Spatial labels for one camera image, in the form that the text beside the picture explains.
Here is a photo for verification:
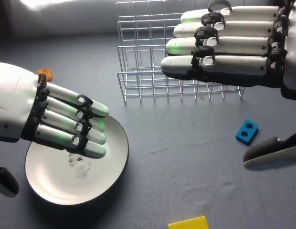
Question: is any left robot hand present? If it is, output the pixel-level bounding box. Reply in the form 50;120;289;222
0;61;110;196

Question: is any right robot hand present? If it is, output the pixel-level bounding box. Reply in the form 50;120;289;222
160;0;296;170

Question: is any white plate with barcode label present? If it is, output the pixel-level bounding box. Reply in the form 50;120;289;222
24;114;129;206

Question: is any orange spiral toy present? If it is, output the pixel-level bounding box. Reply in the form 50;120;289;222
35;68;54;83

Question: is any blue block with two holes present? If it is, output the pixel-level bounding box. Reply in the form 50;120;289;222
235;119;259;146

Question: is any yellow flat block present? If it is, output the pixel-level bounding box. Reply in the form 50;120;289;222
167;216;210;229

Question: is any silver wire dish rack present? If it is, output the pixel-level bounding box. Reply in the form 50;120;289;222
115;0;246;104

